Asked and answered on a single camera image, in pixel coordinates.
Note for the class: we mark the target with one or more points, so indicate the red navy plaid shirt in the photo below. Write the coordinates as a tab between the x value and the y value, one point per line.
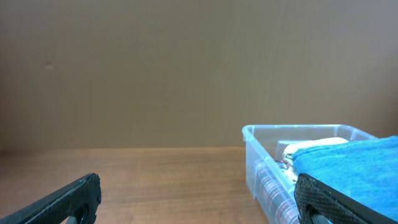
275	194

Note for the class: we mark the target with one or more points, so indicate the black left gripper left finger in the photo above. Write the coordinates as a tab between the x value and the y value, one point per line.
78	200

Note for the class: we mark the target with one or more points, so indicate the clear plastic storage bin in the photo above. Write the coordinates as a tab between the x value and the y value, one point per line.
264	147

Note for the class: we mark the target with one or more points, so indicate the blue jeans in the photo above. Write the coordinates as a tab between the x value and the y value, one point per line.
364	170

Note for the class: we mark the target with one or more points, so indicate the cream cloth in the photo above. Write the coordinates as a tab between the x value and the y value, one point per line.
287	155

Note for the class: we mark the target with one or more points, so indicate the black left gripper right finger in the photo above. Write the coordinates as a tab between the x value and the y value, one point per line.
318	203

